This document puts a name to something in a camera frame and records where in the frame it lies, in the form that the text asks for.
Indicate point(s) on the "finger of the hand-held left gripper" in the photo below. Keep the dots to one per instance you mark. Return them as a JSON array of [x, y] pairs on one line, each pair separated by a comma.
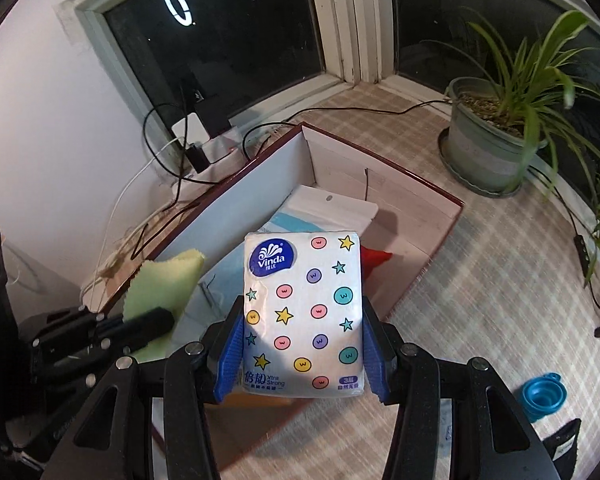
[[150, 327], [87, 321]]

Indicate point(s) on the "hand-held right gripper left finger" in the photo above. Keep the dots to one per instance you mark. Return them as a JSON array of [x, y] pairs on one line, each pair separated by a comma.
[[232, 355]]

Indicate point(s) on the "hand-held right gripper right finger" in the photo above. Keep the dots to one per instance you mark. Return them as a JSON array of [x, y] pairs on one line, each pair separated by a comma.
[[375, 355]]

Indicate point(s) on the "green cloth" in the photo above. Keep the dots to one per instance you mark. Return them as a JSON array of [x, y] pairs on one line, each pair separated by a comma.
[[165, 280]]

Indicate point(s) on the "star print tissue pack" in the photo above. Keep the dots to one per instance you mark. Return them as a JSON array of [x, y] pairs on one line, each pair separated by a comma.
[[305, 310]]

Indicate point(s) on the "red fabric pouch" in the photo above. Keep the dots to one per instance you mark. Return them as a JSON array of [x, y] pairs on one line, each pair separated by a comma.
[[377, 256]]

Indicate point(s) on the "face mask packet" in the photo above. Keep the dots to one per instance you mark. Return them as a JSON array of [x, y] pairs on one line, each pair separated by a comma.
[[325, 210]]

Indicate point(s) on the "white cardboard box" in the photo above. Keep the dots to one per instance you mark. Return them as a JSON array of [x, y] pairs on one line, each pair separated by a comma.
[[340, 160]]

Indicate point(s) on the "blue collapsible cup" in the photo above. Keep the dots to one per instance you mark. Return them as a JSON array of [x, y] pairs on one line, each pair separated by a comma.
[[542, 397]]

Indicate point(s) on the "black plug charger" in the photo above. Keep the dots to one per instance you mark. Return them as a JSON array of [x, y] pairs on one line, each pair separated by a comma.
[[196, 157]]

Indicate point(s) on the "white power strip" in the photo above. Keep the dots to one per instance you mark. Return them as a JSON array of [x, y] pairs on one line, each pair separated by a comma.
[[220, 152]]

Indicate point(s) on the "grey plant saucer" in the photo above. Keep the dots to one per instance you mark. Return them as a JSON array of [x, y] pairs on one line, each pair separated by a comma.
[[460, 172]]

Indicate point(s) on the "white power adapter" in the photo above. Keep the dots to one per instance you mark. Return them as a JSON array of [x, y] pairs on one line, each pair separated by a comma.
[[192, 130]]

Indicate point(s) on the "black pouch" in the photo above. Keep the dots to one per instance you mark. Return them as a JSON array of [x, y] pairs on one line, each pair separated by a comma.
[[562, 450]]

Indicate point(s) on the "black power brick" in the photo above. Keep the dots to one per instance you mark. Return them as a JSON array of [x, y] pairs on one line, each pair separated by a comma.
[[212, 112]]

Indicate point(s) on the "spider plant in grey pot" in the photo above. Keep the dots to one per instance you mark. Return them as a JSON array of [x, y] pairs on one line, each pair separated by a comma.
[[485, 140]]

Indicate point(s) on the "white framed window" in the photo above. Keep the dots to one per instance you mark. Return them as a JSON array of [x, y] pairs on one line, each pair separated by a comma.
[[430, 20], [205, 35]]

